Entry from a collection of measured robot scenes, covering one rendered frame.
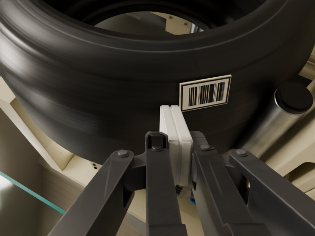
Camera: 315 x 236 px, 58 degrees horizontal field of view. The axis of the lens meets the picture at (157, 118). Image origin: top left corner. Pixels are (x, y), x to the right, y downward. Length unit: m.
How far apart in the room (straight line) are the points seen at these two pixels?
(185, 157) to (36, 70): 0.25
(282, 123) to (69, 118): 0.27
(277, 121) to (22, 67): 0.33
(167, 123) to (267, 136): 0.27
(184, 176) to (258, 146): 0.30
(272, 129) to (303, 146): 0.05
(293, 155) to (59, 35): 0.33
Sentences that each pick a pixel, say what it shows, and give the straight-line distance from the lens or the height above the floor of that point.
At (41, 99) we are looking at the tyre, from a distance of 0.39.
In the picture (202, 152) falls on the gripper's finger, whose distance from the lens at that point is 0.15.
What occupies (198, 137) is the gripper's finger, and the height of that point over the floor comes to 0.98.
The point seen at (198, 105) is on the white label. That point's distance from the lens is 0.34.
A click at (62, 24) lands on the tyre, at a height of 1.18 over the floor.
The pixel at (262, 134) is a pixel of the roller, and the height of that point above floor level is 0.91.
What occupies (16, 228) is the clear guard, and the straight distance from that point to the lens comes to 1.10.
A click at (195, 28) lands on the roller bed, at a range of 1.02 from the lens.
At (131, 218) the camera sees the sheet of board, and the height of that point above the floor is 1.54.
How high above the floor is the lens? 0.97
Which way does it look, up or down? 11 degrees up
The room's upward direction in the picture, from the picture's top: 63 degrees counter-clockwise
